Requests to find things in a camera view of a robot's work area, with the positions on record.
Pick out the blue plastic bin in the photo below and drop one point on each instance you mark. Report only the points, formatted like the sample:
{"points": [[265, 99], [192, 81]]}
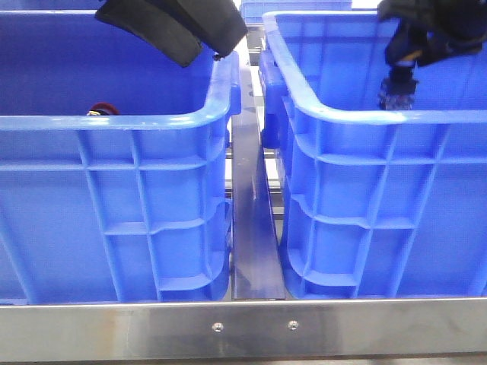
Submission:
{"points": [[377, 203], [107, 209], [252, 10]]}

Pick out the yellow mushroom push button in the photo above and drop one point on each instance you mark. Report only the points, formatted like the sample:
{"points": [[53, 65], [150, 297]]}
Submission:
{"points": [[397, 90]]}

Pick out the stainless steel front rail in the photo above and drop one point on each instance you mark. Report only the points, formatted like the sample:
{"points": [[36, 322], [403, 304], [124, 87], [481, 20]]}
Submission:
{"points": [[285, 329]]}

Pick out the metal divider bar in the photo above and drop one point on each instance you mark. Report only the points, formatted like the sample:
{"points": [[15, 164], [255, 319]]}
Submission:
{"points": [[257, 271]]}

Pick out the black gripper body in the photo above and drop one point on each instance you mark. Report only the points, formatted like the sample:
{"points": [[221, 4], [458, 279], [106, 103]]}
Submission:
{"points": [[432, 31]]}

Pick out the rear blue plastic bin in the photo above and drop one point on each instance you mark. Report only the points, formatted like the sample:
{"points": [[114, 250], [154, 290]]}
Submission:
{"points": [[252, 10]]}

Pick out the left blue plastic bin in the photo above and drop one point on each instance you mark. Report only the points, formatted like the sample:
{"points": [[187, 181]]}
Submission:
{"points": [[107, 209]]}

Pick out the red mushroom push button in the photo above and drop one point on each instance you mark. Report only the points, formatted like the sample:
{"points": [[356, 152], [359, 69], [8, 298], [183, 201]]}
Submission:
{"points": [[103, 109]]}

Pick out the right blue plastic bin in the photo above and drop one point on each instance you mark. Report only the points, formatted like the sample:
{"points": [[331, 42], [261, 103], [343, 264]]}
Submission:
{"points": [[377, 203]]}

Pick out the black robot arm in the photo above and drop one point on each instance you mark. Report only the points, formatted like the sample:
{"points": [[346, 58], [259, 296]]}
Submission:
{"points": [[179, 29]]}

